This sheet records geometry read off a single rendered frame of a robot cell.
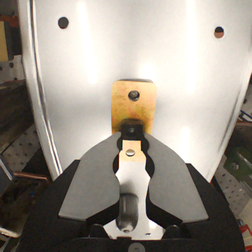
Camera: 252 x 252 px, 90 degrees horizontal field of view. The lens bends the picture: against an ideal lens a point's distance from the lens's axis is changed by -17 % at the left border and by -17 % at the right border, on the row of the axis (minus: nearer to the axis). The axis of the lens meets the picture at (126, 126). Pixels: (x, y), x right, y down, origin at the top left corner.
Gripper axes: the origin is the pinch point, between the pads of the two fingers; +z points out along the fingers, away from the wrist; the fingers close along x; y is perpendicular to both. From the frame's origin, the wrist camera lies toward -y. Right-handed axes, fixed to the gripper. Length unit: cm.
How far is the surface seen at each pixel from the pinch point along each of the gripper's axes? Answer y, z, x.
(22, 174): 14.5, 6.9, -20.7
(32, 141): 25, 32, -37
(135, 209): 11.3, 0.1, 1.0
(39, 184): 14.8, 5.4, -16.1
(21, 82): -3.0, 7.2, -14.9
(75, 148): 3.4, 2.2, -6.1
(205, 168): 6.0, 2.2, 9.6
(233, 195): 56, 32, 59
